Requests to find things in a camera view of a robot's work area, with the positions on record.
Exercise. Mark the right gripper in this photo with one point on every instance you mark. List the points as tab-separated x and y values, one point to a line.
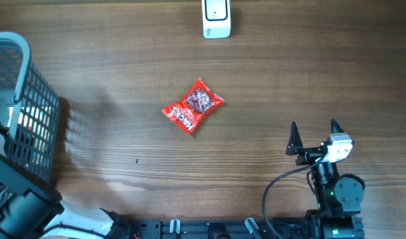
295	147

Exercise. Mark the red candy bag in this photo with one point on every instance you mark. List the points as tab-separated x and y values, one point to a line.
198	103

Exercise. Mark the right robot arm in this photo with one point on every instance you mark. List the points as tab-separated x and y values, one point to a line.
338	196

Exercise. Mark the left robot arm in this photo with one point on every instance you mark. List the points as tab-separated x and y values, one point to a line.
31	208

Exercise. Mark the white barcode scanner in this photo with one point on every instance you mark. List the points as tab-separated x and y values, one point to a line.
216	16

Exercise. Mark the grey plastic shopping basket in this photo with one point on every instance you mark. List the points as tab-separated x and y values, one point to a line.
22	85

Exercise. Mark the snack packet in basket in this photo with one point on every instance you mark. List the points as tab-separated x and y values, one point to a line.
34	136

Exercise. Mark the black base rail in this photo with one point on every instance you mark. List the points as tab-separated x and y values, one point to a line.
222	229

